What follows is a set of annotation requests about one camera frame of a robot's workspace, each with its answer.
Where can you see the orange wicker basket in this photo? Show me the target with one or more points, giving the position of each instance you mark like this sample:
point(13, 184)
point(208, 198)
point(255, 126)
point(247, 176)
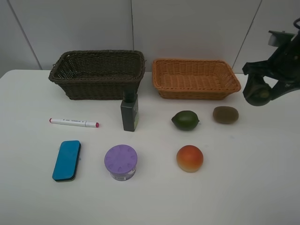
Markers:
point(194, 79)

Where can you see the brown kiwi fruit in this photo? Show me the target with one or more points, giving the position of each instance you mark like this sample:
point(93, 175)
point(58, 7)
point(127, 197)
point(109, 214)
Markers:
point(225, 114)

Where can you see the green lime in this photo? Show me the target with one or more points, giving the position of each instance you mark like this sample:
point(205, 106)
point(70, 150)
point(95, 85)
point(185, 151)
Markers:
point(185, 120)

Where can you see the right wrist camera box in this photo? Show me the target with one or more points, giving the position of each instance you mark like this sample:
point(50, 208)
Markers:
point(279, 38)

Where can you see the orange red peach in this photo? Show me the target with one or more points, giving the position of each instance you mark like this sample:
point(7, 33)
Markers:
point(189, 158)

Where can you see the white marker red caps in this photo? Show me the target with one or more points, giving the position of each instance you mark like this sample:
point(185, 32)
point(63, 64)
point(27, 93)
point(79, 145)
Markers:
point(77, 123)

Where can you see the purple lidded round can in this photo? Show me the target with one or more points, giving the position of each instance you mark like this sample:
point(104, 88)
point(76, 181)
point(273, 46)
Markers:
point(120, 161)

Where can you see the dark brown wicker basket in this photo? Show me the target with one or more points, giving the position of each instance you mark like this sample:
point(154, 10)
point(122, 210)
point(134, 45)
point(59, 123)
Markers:
point(98, 74)

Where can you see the dark purple mangosteen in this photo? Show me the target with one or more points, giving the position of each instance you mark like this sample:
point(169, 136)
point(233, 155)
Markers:
point(261, 97)

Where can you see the blue whiteboard eraser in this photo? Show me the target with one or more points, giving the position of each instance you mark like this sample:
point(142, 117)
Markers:
point(67, 161)

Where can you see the dark green rectangular bottle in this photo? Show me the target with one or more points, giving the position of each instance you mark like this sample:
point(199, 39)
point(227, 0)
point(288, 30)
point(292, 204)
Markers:
point(129, 110)

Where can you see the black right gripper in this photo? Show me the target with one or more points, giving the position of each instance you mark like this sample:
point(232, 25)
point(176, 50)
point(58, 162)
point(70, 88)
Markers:
point(283, 65)

